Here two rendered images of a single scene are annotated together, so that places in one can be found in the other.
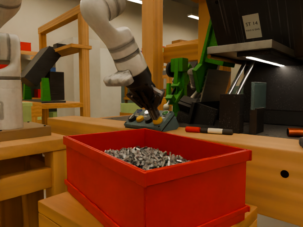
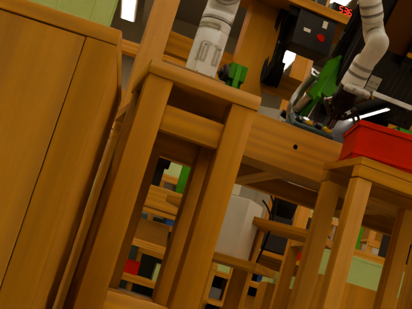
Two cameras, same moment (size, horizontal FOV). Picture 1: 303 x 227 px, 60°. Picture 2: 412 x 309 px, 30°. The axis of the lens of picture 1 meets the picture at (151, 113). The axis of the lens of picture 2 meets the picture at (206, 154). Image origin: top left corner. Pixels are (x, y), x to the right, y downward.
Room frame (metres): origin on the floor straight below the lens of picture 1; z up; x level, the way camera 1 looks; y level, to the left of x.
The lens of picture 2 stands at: (-0.39, 2.22, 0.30)
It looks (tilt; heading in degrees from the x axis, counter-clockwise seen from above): 10 degrees up; 305
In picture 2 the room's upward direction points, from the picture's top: 17 degrees clockwise
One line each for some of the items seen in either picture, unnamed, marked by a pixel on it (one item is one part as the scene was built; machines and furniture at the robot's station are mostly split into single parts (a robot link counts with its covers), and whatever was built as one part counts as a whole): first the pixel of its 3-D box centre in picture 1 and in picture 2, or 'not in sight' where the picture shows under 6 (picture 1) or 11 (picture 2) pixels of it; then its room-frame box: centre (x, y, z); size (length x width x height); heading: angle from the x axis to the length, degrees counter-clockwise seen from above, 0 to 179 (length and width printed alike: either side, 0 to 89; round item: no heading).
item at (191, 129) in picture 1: (208, 130); not in sight; (0.71, -0.16, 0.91); 0.13 x 0.02 x 0.02; 63
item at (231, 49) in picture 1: (263, 57); (365, 110); (0.79, -0.33, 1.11); 0.39 x 0.16 x 0.03; 139
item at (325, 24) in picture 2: not in sight; (309, 35); (1.15, -0.39, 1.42); 0.17 x 0.12 x 0.15; 49
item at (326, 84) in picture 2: (221, 46); (328, 84); (0.92, -0.24, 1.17); 0.13 x 0.12 x 0.20; 49
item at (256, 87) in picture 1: (258, 107); not in sight; (0.74, -0.30, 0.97); 0.10 x 0.02 x 0.14; 139
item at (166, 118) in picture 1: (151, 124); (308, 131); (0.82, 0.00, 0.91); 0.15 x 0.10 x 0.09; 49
